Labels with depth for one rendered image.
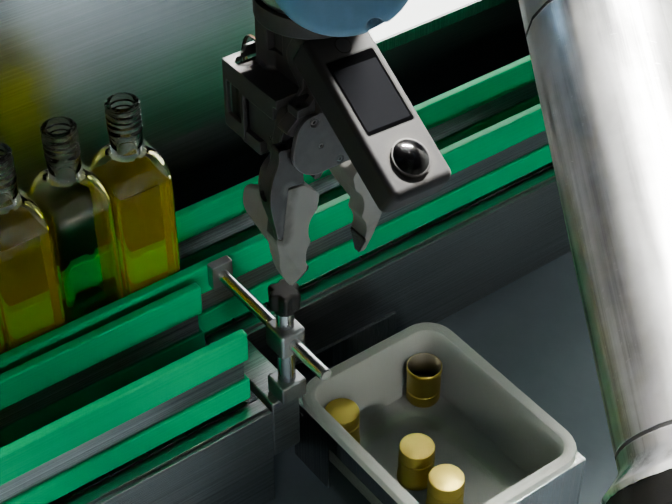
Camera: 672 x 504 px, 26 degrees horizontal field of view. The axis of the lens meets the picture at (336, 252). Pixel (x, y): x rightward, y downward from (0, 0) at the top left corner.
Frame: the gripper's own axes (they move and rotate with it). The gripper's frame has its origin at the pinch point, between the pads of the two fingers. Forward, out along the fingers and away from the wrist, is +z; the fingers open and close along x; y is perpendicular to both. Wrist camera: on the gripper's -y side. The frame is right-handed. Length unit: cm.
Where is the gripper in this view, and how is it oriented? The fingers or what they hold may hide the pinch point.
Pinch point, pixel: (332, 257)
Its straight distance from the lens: 99.5
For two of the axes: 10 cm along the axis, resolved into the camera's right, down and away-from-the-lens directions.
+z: 0.0, 7.6, 6.6
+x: -8.0, 3.9, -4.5
